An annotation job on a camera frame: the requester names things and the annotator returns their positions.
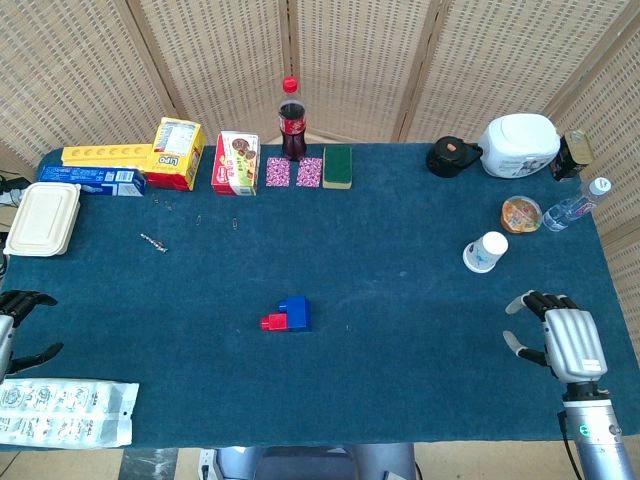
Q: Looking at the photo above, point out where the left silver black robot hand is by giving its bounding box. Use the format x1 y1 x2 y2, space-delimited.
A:
0 289 65 380

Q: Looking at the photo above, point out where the woven folding screen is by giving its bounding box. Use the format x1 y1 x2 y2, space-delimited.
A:
0 0 640 381

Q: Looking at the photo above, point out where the cola bottle red cap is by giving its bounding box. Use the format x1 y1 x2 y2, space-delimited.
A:
277 75 308 162

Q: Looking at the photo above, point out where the clear water bottle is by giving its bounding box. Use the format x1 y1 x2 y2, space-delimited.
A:
542 176 614 233

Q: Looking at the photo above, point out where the pink patterned card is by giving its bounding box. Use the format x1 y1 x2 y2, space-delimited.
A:
296 156 324 189
265 156 292 189

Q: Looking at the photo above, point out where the blue and red cube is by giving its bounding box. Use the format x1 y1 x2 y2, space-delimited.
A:
277 295 314 334

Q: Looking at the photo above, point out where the red white snack box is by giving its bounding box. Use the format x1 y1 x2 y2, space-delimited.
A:
210 130 261 197

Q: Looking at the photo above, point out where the small red plastic block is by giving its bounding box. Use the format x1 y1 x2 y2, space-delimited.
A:
258 313 291 332

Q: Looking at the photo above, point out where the white paper cup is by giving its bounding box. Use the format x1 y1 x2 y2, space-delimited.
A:
462 230 510 275

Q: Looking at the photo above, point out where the yellow red Lipo box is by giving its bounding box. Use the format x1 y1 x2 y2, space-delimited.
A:
144 117 207 193

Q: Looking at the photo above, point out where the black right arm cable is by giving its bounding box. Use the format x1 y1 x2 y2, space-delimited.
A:
557 409 584 480

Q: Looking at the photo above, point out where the beige lidded lunch container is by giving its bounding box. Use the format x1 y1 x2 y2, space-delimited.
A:
2 181 83 258

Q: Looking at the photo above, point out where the blue toothpaste box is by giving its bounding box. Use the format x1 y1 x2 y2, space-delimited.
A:
37 164 148 198

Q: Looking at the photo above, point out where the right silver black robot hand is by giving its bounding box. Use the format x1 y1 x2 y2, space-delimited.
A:
503 291 609 387

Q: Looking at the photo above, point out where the white wet wipes tub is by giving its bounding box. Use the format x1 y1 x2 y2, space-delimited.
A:
478 113 562 179

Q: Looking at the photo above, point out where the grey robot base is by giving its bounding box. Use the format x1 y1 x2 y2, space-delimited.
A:
199 443 417 480

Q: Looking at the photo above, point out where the dark box gold lid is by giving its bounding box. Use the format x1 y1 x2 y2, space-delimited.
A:
549 129 597 183

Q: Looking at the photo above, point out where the green yellow sponge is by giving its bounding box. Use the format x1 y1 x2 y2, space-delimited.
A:
322 145 353 191

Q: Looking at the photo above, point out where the small metal screw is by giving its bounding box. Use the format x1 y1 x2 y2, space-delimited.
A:
139 232 170 255

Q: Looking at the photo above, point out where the orange jelly cup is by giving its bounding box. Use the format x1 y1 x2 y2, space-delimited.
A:
500 195 544 235

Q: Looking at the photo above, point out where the black teapot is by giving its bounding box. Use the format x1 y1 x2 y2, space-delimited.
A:
425 136 485 179

